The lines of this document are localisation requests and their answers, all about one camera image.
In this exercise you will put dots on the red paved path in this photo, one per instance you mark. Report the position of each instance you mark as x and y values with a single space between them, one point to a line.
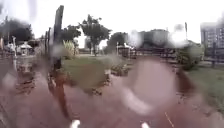
100 106

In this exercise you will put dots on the round green bush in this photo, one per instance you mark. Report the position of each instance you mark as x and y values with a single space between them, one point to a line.
189 54

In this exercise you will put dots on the grass strip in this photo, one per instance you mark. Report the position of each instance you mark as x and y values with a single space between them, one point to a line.
208 83

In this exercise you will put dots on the robot's own part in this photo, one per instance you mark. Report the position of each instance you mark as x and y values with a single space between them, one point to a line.
75 124
145 125

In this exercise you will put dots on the dark wooden rail fence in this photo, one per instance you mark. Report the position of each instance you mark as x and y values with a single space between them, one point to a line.
58 36
150 52

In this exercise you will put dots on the tall grey building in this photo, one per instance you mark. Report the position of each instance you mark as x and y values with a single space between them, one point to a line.
213 35

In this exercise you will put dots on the tree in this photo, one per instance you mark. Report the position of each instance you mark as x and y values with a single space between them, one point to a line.
70 33
116 39
94 31
15 30

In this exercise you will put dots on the grass patch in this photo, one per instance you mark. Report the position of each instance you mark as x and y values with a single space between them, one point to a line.
85 70

